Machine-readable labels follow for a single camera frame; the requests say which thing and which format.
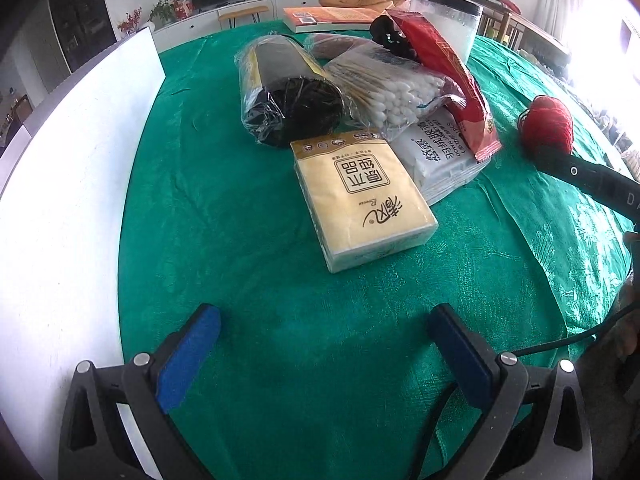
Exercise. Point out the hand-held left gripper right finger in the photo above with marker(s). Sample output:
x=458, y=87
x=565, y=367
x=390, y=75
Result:
x=462, y=355

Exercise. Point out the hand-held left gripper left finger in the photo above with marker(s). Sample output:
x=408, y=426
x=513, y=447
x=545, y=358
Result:
x=187, y=360

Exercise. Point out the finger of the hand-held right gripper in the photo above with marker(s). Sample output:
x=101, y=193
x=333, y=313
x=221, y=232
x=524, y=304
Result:
x=565, y=165

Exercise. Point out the red yarn ball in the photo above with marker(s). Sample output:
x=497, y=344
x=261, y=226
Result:
x=547, y=122

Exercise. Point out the white wet wipes pack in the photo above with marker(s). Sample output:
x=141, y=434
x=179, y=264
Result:
x=440, y=160

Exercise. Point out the yellow tissue pack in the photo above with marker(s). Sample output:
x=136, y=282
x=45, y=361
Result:
x=360, y=200

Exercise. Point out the pink floral cloth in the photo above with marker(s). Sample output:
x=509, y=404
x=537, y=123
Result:
x=332, y=47

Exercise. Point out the green tablecloth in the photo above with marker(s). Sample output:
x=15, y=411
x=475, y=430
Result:
x=250, y=260

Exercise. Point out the red snack packet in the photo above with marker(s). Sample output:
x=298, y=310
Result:
x=450, y=60

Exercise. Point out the wooden chair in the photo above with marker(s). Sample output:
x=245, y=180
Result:
x=500, y=20

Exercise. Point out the clear jar with black lid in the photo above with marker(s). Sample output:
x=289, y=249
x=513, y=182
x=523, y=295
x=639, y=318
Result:
x=452, y=25

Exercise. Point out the cotton swab bag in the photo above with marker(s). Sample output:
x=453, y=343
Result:
x=390, y=90

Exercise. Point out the white board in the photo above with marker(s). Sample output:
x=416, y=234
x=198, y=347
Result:
x=60, y=210

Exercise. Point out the orange book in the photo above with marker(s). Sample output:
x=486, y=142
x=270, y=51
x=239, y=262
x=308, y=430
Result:
x=340, y=14

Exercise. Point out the black trash bag roll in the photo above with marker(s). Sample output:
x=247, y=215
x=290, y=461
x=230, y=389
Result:
x=295, y=100

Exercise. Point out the white television cabinet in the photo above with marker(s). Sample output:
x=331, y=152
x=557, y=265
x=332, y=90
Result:
x=200, y=22

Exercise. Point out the red flower arrangement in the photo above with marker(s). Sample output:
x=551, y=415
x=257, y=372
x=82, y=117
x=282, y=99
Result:
x=130, y=21

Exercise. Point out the leafy green potted plant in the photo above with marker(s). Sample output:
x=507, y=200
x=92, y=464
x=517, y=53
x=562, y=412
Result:
x=162, y=10

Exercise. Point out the red gift box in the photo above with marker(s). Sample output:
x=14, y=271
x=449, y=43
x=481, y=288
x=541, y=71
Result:
x=183, y=7

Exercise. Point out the wooden stool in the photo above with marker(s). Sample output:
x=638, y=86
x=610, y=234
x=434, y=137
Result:
x=242, y=10

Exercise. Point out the dark display shelf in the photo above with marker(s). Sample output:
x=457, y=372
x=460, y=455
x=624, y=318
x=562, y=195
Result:
x=82, y=15

